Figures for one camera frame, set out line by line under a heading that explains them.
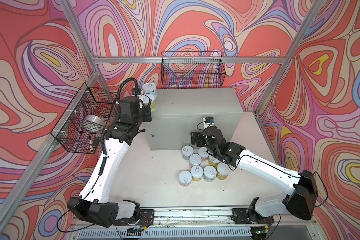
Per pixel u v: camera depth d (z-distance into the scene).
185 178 0.80
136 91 0.56
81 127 0.72
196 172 0.84
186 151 0.91
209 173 0.82
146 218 0.72
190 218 0.75
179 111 0.74
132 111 0.49
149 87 0.77
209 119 0.65
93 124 0.70
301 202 0.39
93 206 0.37
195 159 0.88
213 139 0.54
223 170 0.82
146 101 0.52
